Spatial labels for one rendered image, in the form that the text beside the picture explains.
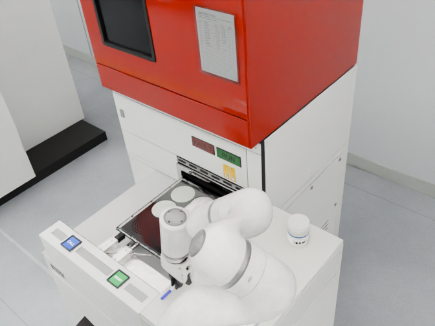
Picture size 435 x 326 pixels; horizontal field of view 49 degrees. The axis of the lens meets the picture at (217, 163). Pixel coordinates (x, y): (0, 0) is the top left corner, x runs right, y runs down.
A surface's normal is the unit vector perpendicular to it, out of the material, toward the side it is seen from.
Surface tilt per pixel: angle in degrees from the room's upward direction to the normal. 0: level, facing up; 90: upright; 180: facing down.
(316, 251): 0
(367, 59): 90
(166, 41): 90
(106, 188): 0
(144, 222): 0
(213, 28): 90
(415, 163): 90
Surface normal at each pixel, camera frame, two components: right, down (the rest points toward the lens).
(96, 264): -0.08, -0.78
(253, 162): -0.65, 0.51
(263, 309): -0.08, 0.56
